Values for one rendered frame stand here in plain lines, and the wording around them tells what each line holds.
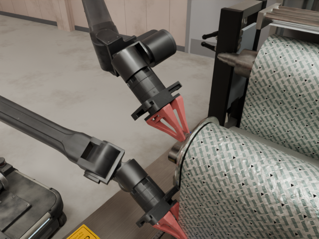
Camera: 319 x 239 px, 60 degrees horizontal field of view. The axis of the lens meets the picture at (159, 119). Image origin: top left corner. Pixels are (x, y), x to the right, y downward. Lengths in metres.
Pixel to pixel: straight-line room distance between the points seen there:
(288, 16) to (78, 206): 1.79
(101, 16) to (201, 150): 0.39
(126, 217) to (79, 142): 0.34
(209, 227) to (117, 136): 2.11
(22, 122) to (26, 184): 1.37
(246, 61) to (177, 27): 3.70
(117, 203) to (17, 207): 1.05
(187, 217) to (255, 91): 0.29
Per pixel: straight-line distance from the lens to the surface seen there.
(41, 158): 2.53
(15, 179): 2.07
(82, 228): 0.84
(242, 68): 0.66
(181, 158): 0.46
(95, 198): 2.10
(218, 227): 0.53
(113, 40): 0.56
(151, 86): 0.51
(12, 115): 0.67
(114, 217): 0.87
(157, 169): 0.98
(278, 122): 0.63
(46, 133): 0.63
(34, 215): 1.82
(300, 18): 0.62
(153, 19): 4.50
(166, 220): 0.58
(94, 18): 0.69
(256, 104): 0.63
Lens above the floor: 1.60
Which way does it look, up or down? 35 degrees down
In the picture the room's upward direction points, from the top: straight up
